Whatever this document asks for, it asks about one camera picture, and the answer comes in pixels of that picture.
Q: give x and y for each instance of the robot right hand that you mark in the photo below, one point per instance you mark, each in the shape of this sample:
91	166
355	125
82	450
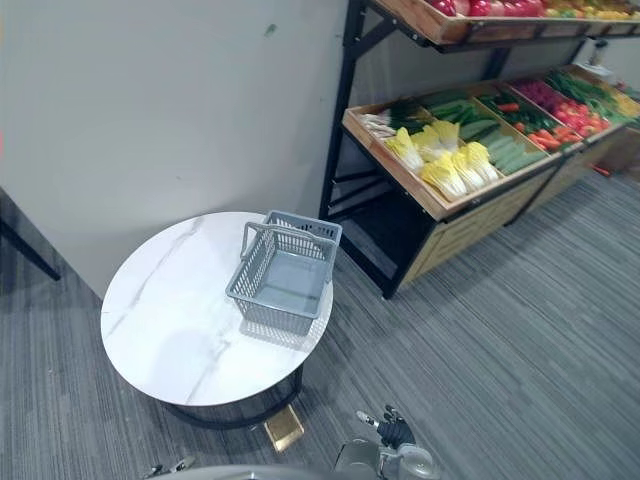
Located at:
395	434

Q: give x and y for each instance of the grey plastic shopping basket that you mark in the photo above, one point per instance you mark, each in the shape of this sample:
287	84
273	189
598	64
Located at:
287	285

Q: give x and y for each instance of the gold table foot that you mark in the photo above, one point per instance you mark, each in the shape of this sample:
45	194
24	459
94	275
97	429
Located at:
284	434

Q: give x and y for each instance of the robot body silver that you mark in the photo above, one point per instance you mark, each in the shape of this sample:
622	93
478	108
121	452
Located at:
260	473

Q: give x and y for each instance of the black and wood produce shelf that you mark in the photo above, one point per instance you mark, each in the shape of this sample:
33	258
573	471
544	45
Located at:
450	235

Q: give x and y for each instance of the round white marble table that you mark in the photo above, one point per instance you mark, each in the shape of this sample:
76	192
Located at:
185	310

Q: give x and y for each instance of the yellow napa cabbage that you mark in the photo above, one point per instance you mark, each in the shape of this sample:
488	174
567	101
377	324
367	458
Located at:
446	134
445	177
482	160
467	169
429	142
406	147

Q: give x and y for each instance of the light green cucumber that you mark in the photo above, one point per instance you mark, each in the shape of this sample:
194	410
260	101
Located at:
520	162
505	149
479	130

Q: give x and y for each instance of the green leek bunch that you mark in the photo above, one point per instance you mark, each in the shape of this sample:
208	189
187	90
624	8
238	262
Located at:
395	120

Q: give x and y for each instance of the dark green cucumber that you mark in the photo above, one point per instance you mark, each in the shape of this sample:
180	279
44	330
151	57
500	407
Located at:
455	111

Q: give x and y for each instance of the orange carrots pile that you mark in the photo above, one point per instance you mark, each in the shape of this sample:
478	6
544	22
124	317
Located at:
552	139

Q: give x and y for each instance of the red and green peppers pile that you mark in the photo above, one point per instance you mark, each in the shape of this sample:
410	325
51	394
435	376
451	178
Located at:
512	112

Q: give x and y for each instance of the red tomatoes pile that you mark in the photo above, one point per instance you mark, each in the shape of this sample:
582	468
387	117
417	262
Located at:
582	117

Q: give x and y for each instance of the magenta vegetables pile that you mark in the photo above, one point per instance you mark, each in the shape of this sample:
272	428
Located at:
537	94

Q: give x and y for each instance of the green chives bunch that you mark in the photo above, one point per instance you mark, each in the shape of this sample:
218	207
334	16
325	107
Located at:
580	92

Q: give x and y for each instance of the yellow corn pile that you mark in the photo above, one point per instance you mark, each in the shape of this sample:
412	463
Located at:
629	104

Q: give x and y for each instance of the small bottle with dark cap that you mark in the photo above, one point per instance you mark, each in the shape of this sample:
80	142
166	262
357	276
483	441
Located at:
598	54

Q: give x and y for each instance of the red apples pile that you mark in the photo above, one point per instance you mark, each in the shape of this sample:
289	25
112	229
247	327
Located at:
487	7

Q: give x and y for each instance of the yellow fruit pile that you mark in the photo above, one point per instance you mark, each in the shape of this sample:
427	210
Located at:
592	10

